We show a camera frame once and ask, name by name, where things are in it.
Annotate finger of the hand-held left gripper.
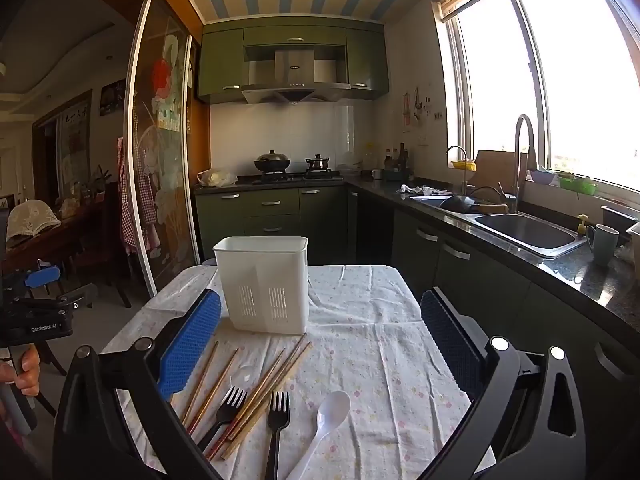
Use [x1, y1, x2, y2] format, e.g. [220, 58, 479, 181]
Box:
[24, 266, 62, 291]
[32, 282, 98, 312]

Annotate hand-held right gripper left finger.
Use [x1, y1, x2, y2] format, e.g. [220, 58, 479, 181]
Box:
[52, 287, 223, 480]

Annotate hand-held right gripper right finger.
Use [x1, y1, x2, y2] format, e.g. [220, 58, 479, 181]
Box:
[419, 287, 588, 480]

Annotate black plastic fork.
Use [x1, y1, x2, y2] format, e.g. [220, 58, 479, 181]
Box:
[196, 385, 249, 453]
[264, 391, 291, 480]

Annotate bunch of wooden chopsticks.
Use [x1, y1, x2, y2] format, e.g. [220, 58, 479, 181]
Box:
[180, 332, 313, 462]

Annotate white plastic utensil holder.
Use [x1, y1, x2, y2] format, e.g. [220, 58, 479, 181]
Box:
[213, 236, 310, 336]

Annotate white plastic spoon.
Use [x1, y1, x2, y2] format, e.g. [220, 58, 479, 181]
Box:
[285, 390, 352, 480]

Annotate person's left hand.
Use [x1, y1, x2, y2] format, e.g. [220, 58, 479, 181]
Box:
[0, 346, 42, 397]

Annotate dark wooden dining table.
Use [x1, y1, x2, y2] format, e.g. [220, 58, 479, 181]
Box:
[0, 200, 108, 273]

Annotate dark wooden dining chair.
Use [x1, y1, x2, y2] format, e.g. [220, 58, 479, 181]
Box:
[70, 182, 133, 308]

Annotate white lace cover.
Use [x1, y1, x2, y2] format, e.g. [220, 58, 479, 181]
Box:
[6, 199, 62, 252]

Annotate clear plastic spoon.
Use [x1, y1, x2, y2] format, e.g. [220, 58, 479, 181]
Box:
[231, 364, 257, 389]

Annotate floral white tablecloth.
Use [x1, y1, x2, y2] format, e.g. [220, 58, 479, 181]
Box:
[100, 262, 497, 480]

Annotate dark sink base cabinets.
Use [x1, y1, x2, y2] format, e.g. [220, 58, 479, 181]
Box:
[347, 185, 640, 411]

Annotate red checked apron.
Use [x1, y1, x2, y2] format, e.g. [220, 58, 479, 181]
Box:
[117, 136, 162, 257]

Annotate steel double sink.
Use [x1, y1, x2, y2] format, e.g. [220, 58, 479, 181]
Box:
[410, 192, 589, 261]

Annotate dark granite countertop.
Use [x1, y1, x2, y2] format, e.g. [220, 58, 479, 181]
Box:
[192, 172, 640, 343]

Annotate crumpled dish rag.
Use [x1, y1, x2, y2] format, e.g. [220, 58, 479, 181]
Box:
[397, 184, 454, 198]

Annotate green stove base cabinets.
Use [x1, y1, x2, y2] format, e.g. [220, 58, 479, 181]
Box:
[195, 184, 351, 267]

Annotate flower printed sliding glass door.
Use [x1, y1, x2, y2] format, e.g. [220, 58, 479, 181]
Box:
[122, 0, 212, 300]

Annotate white plastic bag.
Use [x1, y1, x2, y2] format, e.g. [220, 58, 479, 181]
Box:
[197, 168, 238, 189]

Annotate small steel faucet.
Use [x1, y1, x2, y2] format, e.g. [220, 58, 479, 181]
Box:
[446, 145, 472, 197]

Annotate wooden cutting board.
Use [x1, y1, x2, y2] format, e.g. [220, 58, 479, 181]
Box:
[472, 149, 531, 201]

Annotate grey green mug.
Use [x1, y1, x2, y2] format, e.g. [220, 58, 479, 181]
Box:
[586, 224, 621, 267]

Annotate dark condiment bottles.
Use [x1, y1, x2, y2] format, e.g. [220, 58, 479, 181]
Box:
[384, 142, 414, 182]

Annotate tall steel faucet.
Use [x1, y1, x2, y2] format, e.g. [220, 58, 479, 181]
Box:
[510, 114, 539, 214]

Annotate black gas stove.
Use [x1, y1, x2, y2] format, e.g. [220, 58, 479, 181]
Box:
[237, 170, 344, 185]

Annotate black wok with lid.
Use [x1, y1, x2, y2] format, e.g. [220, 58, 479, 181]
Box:
[254, 150, 292, 175]

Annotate green plastic bowl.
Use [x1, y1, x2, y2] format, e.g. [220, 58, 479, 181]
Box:
[557, 172, 599, 196]

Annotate green upper kitchen cabinets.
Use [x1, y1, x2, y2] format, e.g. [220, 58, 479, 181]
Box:
[196, 20, 391, 103]

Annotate steel range hood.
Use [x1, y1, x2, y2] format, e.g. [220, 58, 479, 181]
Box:
[241, 45, 351, 106]

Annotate kitchen window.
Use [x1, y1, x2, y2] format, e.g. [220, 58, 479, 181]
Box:
[434, 0, 640, 192]

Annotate black pan with wooden handle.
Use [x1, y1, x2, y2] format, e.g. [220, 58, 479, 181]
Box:
[439, 186, 510, 214]

